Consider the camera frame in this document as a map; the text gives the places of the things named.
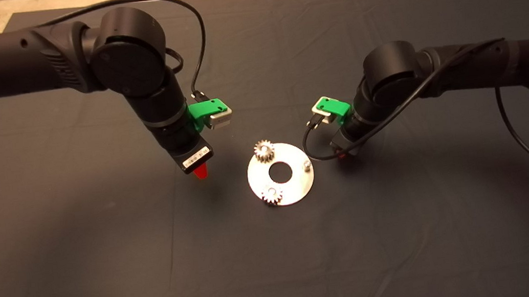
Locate silver steel planetary gear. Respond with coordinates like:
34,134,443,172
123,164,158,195
253,139,276,164
260,183,285,207

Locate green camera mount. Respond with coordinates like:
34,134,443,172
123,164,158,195
187,97,230,133
316,94,354,128

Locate round metal carrier plate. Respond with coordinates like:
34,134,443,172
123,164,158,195
244,139,318,209

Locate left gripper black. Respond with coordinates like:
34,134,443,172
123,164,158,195
154,115,218,184

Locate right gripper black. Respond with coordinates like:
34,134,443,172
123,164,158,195
331,126,369,161

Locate small silver camera box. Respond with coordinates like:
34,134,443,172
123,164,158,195
310,96,339,126
206,105,235,131

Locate dark grey table cloth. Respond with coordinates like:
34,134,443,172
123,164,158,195
0,0,529,297

